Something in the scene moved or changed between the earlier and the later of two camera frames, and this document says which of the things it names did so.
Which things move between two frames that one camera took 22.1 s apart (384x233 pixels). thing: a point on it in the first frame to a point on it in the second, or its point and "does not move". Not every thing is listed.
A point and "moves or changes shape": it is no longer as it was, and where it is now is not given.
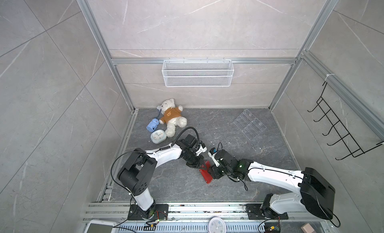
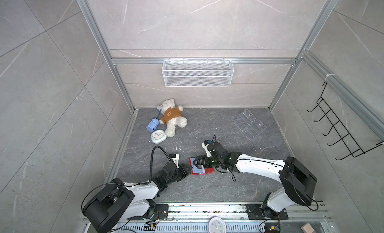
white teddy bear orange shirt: x=171 y=115 does not move
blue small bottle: x=152 y=125 does not move
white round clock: x=217 y=225 does not move
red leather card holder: x=205 y=172 moves or changes shape
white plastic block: x=203 y=148 to x=175 y=157
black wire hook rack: x=354 y=149 does not move
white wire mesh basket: x=195 y=73 does not move
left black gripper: x=198 y=164 to x=183 y=168
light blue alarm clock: x=158 y=136 does not move
